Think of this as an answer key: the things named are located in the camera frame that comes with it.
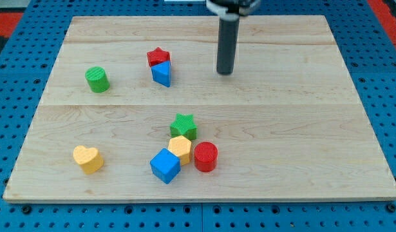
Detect blue triangle block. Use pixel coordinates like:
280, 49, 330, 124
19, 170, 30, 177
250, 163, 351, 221
151, 61, 171, 87

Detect yellow hexagon block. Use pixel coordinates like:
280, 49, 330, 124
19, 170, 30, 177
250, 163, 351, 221
167, 135, 192, 166

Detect blue cube block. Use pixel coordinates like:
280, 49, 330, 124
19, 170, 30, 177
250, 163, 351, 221
149, 148, 181, 184

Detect green star block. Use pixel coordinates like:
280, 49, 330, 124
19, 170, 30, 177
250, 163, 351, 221
170, 113, 197, 140

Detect green cylinder block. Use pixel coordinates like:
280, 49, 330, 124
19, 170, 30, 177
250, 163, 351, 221
85, 66, 110, 93

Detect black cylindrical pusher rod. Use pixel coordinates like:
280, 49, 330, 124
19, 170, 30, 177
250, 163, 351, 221
216, 18, 240, 75

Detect red cylinder block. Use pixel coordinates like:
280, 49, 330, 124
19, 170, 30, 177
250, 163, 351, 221
194, 142, 218, 172

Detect red star block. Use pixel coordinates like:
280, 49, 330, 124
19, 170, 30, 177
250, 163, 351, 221
146, 47, 170, 67

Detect grey robot end mount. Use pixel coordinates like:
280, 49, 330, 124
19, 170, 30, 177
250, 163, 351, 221
206, 0, 261, 16

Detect yellow heart block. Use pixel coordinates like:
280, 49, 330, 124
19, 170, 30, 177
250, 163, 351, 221
73, 145, 104, 175

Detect light wooden board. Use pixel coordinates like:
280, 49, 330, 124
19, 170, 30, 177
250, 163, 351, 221
3, 15, 396, 204

